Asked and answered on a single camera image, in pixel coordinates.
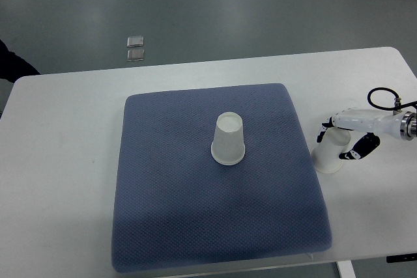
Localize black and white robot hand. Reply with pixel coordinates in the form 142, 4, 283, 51
317, 109, 408, 160

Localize white paper cup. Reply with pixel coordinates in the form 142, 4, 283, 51
311, 128, 351, 174
210, 112, 246, 166

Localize black table control panel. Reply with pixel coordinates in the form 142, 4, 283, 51
386, 253, 417, 264

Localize white table leg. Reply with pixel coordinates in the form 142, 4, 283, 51
336, 260, 356, 278

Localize white paper cup on cushion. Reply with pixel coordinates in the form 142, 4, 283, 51
210, 112, 246, 166

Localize blue textured cushion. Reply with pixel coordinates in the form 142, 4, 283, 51
112, 83, 332, 273

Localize upper metal floor plate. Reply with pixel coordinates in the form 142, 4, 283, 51
126, 35, 144, 48

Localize person in dark clothing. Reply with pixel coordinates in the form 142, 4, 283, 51
0, 41, 40, 83

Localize black looped cable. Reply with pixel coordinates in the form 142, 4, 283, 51
367, 87, 417, 115

